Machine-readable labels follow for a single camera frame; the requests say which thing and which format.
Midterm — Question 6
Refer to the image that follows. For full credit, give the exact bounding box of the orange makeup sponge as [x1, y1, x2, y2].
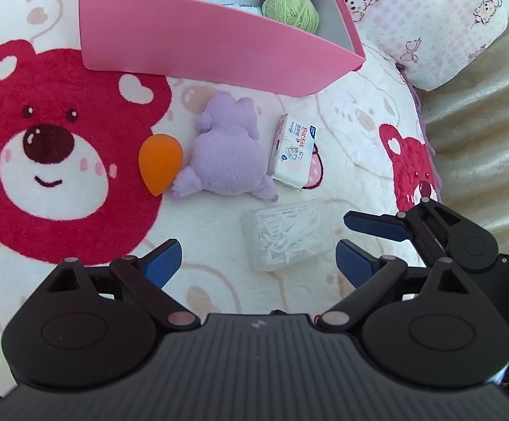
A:
[138, 134, 183, 197]

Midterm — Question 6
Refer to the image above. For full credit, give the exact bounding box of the white tissue box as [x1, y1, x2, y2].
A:
[268, 115, 323, 189]

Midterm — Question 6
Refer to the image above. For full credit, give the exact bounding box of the wet wipes packet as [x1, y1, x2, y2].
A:
[220, 3, 262, 16]

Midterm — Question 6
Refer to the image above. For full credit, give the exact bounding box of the beige bed sheet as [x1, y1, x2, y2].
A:
[419, 26, 509, 254]

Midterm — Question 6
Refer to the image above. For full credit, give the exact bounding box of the red bear plush blanket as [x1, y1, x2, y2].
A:
[0, 0, 438, 394]

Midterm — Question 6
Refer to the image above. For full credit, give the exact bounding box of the purple plush toy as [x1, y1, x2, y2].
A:
[172, 91, 278, 202]

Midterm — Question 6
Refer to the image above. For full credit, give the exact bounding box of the pink floral bunny pillow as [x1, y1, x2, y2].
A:
[344, 0, 508, 91]

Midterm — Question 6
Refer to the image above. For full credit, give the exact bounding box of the pink storage box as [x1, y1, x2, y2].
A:
[79, 0, 365, 97]

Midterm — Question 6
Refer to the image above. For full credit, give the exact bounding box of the green yarn ball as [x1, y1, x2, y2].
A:
[259, 0, 319, 34]

